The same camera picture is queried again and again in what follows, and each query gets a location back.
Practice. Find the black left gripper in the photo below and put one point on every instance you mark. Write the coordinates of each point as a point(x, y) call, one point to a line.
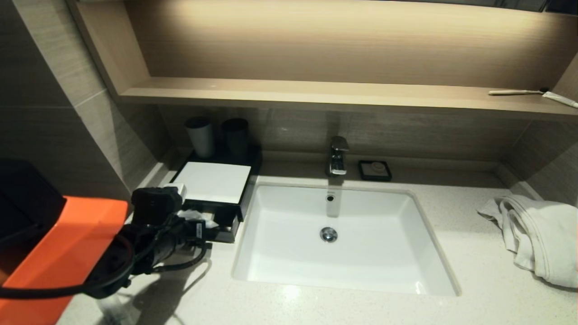
point(171, 243)

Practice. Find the dark grey cup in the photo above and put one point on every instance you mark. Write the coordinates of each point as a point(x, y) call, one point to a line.
point(235, 135)

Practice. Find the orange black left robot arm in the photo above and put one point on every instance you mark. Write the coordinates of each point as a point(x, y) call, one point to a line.
point(67, 253)

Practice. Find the black lacquer storage box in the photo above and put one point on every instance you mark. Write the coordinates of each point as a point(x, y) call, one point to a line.
point(250, 155)

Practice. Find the white packet green print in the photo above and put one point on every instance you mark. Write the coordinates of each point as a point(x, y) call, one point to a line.
point(194, 216)

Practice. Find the light grey cup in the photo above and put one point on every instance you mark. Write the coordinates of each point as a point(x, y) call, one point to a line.
point(201, 140)

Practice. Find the chrome drain plug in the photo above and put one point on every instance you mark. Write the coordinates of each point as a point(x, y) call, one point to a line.
point(328, 234)

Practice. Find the long clear toothbrush packet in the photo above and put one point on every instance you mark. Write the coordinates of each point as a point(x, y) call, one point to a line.
point(113, 311)

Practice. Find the chrome faucet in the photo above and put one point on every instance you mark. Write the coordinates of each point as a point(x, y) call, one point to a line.
point(337, 158)

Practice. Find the black soap dish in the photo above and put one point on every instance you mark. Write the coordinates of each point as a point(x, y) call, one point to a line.
point(363, 174)

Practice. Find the wooden shelf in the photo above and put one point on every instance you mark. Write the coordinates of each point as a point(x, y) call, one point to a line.
point(316, 94)

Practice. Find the white sink basin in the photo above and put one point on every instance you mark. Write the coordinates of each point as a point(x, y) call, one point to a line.
point(384, 243)

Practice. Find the round white soap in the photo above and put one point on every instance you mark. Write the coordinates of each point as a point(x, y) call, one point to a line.
point(377, 169)

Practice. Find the white toothbrush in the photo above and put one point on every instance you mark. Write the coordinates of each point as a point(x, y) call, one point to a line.
point(510, 92)

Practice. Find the white towel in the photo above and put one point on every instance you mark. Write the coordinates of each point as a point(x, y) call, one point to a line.
point(542, 234)

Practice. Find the white toothpaste tube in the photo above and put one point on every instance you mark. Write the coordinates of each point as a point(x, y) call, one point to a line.
point(560, 99)

